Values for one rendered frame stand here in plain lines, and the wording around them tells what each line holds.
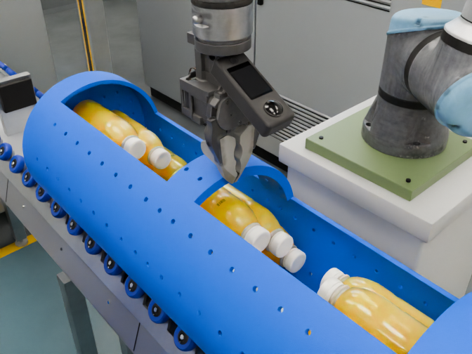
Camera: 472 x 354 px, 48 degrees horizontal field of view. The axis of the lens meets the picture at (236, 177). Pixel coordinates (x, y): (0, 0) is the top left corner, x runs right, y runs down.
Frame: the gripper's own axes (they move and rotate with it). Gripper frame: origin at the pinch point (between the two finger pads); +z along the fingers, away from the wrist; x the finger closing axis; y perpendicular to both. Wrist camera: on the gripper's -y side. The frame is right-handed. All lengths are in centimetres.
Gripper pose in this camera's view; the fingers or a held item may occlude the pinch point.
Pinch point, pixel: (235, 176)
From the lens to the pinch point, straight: 76.2
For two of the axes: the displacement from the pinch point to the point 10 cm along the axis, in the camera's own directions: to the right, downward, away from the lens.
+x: -7.5, 3.7, -5.4
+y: -6.6, -4.1, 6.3
